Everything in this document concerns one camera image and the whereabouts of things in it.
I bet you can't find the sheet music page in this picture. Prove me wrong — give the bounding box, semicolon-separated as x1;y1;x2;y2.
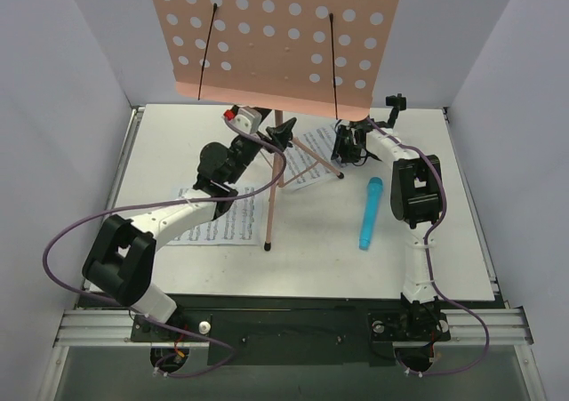
280;124;341;190
168;193;266;245

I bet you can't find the blue toy microphone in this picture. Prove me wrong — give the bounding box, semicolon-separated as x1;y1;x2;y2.
358;177;384;251

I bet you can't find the pink perforated music stand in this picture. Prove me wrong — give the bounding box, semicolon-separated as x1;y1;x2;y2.
144;0;405;253

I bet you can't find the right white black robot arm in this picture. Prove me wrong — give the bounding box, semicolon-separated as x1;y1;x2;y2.
332;117;446;304

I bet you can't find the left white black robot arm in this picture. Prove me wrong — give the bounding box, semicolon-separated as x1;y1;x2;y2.
82;117;297;324

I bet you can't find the black microphone stand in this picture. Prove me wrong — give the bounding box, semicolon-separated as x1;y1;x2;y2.
385;93;407;128

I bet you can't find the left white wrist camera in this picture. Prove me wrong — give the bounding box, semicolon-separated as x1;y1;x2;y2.
223;105;262;134

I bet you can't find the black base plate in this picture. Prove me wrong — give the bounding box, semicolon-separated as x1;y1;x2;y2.
129;293;453;369

